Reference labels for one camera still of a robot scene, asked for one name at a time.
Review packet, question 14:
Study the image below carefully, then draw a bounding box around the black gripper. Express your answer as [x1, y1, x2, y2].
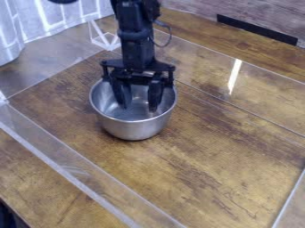
[101, 29, 176, 112]

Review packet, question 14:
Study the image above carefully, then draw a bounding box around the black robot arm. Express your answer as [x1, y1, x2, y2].
[101, 0, 176, 112]

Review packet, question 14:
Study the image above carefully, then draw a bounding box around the silver metal pot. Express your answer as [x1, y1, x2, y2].
[90, 79, 178, 141]

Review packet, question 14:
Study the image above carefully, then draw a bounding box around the clear acrylic barrier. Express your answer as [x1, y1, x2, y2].
[0, 21, 305, 228]

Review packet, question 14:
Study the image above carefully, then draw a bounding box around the white curtain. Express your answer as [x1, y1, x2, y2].
[0, 0, 114, 66]

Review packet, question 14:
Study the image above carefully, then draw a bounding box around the black cable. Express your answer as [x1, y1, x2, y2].
[150, 18, 174, 49]

